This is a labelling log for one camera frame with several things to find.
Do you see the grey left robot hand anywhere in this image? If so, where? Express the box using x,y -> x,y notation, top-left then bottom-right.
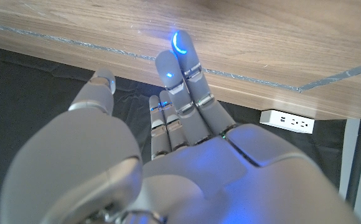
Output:
0,29 -> 360,224

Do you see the white power strip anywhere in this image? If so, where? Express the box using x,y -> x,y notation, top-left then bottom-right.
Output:
259,109 -> 315,134

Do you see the black backdrop stand pole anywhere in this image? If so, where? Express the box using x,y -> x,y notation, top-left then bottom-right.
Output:
345,118 -> 361,209

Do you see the black backdrop curtain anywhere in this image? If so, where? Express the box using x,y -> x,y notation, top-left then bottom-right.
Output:
0,46 -> 346,224

